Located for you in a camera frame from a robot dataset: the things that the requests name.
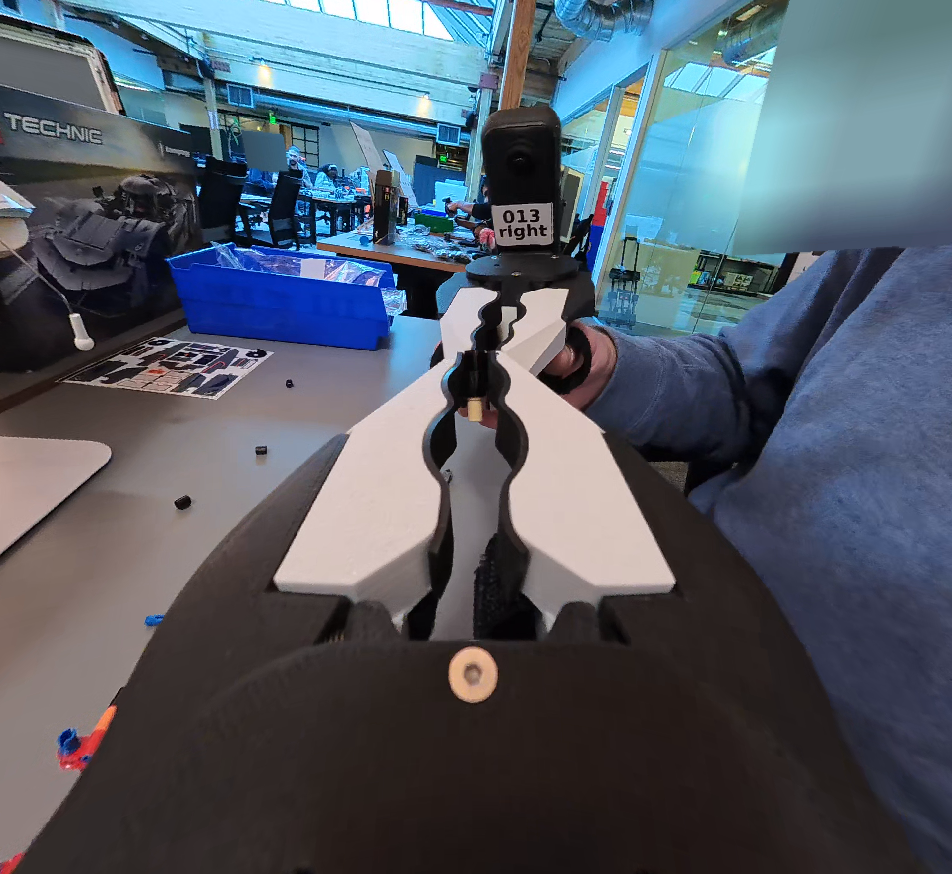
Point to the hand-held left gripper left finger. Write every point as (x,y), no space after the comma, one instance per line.
(357,509)

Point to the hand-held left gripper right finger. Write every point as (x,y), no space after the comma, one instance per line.
(587,517)

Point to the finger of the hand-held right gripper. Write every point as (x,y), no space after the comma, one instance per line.
(547,331)
(461,324)

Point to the black and tan lego pin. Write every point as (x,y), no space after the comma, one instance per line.
(471,390)

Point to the person's right forearm blue sleeve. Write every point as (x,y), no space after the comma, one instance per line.
(706,383)

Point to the multicoloured lego chassis assembly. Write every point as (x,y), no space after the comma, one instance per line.
(82,744)

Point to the dark lego set box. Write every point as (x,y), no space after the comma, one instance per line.
(97,219)

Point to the person's right hand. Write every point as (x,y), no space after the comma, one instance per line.
(602,368)

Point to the black rolling cart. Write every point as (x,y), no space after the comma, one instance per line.
(625,286)

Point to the wooden desk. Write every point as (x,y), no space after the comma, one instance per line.
(387,253)

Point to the green box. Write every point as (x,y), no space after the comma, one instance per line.
(431,219)

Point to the black upright box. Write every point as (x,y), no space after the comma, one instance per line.
(385,208)

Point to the clear plastic bags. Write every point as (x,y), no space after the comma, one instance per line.
(297,266)

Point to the blue plastic bin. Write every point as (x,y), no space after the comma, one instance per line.
(282,316)

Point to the black office chair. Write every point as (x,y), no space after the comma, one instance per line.
(281,208)
(221,197)

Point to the sticker sheet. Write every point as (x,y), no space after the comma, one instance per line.
(171,368)

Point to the person's torso blue sweater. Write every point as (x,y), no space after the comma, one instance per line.
(855,591)

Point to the white desk stand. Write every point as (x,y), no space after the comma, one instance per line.
(37,487)

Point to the white framed panel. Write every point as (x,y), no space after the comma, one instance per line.
(52,71)

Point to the wooden post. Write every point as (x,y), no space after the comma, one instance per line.
(520,26)

